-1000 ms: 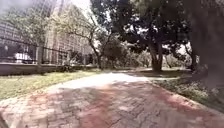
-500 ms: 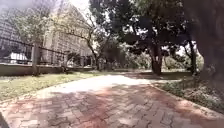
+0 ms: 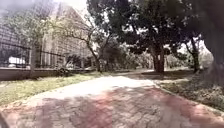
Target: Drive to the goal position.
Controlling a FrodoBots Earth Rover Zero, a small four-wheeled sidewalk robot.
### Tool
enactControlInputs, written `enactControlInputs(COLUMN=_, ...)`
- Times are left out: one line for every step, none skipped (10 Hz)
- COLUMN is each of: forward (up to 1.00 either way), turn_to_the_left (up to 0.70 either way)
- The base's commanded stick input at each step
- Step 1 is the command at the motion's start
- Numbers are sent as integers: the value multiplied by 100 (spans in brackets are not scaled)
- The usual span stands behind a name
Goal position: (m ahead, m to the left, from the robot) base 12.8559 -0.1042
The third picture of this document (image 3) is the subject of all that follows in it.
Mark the thick tree trunk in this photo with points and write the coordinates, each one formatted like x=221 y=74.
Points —
x=216 y=50

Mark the small bare-branched tree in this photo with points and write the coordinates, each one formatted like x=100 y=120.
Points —
x=95 y=56

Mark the slender dark tree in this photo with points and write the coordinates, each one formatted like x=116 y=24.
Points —
x=195 y=58

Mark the grass strip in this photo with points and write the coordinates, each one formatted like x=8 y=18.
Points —
x=30 y=87

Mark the leaf-strewn ground under trees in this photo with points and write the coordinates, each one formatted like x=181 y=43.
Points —
x=196 y=89

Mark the large dark tree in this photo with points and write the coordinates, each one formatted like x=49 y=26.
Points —
x=159 y=56

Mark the red brick path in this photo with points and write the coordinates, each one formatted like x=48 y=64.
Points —
x=110 y=103

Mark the green bushes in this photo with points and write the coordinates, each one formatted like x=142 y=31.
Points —
x=130 y=60

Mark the dark metal fence on wall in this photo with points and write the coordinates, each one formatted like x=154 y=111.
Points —
x=20 y=63

